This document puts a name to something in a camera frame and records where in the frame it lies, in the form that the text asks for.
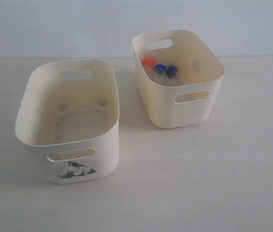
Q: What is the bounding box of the cream plastic bin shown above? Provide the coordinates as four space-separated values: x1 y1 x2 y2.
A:
132 29 225 129

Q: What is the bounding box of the orange-capped clear tube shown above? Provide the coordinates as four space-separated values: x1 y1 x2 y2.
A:
142 58 156 79

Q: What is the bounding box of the white bin with sticker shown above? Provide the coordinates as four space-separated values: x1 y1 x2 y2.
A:
15 59 119 184

